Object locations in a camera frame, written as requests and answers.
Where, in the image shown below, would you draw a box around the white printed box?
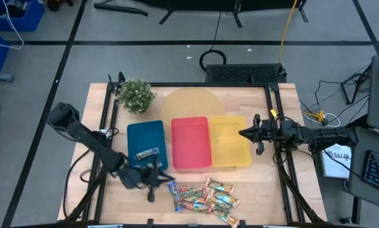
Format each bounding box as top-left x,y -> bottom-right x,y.
320,144 -> 352,180

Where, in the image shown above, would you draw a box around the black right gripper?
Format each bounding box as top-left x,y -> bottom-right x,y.
239,113 -> 278,156

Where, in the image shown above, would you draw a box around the small potted green plant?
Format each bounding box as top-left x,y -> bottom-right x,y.
118,78 -> 156,114

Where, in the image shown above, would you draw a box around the white floor cable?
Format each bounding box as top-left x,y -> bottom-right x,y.
0,0 -> 25,51

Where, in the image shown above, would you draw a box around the black coiled floor cable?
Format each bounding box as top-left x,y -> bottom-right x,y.
199,11 -> 227,72

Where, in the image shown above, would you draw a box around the yellow power plug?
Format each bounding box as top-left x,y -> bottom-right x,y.
304,110 -> 325,123

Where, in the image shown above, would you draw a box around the yellow plastic bin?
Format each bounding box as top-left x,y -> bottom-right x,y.
209,115 -> 252,168

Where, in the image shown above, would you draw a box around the orange and light-blue granola bar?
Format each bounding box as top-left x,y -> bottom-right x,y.
209,189 -> 240,209

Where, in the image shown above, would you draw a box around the round woven straw placemat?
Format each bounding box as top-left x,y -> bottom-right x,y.
159,87 -> 227,126

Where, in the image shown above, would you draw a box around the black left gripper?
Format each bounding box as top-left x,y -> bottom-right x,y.
116,156 -> 175,203

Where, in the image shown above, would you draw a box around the yellow hanging cable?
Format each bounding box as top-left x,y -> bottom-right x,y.
277,0 -> 299,64

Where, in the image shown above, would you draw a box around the orange-green-wrapped granola bar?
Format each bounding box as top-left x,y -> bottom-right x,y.
223,215 -> 240,228
204,177 -> 235,194
208,202 -> 233,219

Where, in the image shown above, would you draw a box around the white looped cable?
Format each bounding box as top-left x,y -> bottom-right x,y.
321,112 -> 341,128

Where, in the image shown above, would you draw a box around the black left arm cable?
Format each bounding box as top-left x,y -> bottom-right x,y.
61,147 -> 97,219

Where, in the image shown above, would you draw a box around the red-green-wrapped granola bar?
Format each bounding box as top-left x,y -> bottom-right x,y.
179,194 -> 208,205
181,201 -> 215,215
178,186 -> 208,197

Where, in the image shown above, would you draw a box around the grey desk with keyboard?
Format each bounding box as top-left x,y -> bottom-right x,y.
347,126 -> 379,203

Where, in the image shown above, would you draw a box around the black metal table frame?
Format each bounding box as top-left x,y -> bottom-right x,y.
61,72 -> 328,226

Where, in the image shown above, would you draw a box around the red plastic bin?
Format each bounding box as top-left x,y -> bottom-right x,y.
171,116 -> 213,170

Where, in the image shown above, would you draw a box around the black partition screen with feet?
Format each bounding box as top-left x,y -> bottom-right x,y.
93,0 -> 309,29

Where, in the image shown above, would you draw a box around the blue plastic bin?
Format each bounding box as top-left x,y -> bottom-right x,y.
127,120 -> 169,171

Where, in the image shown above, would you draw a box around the black tangled floor cables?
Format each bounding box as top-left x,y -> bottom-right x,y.
299,63 -> 373,127

